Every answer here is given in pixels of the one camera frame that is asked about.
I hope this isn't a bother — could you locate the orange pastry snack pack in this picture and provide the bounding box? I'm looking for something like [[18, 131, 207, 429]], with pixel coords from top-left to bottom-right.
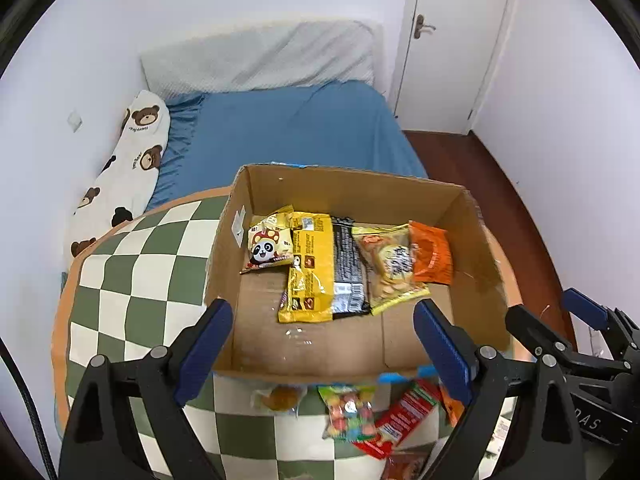
[[438, 384, 465, 427]]

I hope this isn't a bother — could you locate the red green snack bar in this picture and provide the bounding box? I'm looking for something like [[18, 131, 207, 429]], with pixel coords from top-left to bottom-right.
[[352, 379, 442, 460]]

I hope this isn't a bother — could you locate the orange jelly cup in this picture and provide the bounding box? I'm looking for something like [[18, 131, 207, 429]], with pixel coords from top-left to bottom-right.
[[250, 385, 307, 416]]

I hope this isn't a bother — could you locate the white chocolate biscuit pack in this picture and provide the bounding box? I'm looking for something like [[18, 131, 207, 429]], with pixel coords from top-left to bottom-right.
[[485, 412, 512, 456]]

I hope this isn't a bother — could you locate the colourful candy balls bag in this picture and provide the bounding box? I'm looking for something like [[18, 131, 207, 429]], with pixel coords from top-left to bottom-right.
[[318, 385, 376, 443]]

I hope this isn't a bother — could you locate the brown snack pack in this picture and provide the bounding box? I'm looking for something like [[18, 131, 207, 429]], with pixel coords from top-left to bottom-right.
[[380, 452, 430, 480]]

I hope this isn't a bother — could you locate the yellow cracker bag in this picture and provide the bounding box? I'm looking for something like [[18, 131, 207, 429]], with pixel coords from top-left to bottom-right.
[[352, 224, 430, 315]]

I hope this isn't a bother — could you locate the panda mushroom snack pack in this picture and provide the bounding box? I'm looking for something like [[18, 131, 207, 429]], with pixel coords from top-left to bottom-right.
[[242, 205, 294, 273]]

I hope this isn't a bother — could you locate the yellow black snack bag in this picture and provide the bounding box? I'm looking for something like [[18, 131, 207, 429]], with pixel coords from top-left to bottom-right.
[[278, 211, 371, 323]]

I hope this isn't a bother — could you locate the cardboard milk box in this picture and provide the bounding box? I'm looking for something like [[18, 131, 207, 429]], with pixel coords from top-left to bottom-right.
[[206, 165, 510, 384]]

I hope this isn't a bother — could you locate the green white checkered mat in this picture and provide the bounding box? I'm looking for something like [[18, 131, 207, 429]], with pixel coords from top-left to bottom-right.
[[52, 165, 511, 479]]

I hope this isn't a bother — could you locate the bear print bolster pillow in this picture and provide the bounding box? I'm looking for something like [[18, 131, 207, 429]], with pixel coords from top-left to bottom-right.
[[64, 90, 170, 262]]

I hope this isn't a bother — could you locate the grey white pillow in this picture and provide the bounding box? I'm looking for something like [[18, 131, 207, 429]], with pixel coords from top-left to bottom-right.
[[140, 18, 385, 100]]

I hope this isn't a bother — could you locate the white door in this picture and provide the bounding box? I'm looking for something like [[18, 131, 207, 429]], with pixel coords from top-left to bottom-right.
[[390, 0, 515, 134]]

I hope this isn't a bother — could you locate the black cable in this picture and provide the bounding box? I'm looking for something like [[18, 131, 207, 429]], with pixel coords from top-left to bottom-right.
[[0, 336, 59, 480]]

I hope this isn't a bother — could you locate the white wall socket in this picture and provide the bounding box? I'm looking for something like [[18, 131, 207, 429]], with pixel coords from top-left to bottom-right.
[[67, 110, 82, 132]]

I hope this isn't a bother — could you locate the metal door handle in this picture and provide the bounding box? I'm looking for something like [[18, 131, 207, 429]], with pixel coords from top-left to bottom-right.
[[413, 14, 437, 40]]

